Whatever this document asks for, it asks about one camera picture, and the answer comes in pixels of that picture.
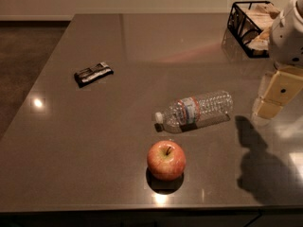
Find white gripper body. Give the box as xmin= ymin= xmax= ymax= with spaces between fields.
xmin=269 ymin=0 xmax=303 ymax=67

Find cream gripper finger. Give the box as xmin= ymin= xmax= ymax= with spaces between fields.
xmin=263 ymin=66 xmax=303 ymax=106
xmin=252 ymin=97 xmax=283 ymax=119

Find clear plastic water bottle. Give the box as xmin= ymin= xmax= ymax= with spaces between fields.
xmin=154 ymin=90 xmax=233 ymax=133

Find black rxbar chocolate bar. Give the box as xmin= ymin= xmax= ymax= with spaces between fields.
xmin=74 ymin=61 xmax=114 ymax=88

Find snack packets in basket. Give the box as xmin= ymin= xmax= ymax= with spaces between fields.
xmin=241 ymin=3 xmax=279 ymax=51

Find red apple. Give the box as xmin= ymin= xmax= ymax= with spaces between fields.
xmin=147 ymin=140 xmax=186 ymax=182

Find black wire basket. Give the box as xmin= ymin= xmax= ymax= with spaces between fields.
xmin=227 ymin=1 xmax=279 ymax=58

